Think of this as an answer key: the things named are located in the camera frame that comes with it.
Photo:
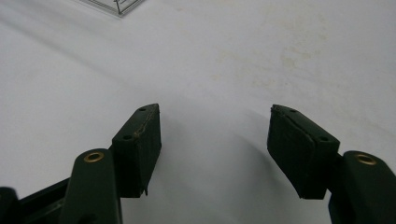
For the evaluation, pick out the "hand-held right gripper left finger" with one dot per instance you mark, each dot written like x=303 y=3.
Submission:
x=137 y=155

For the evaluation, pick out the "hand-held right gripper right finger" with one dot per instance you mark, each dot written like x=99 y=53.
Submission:
x=306 y=155

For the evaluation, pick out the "clear acrylic box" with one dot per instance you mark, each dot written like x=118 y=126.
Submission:
x=120 y=4

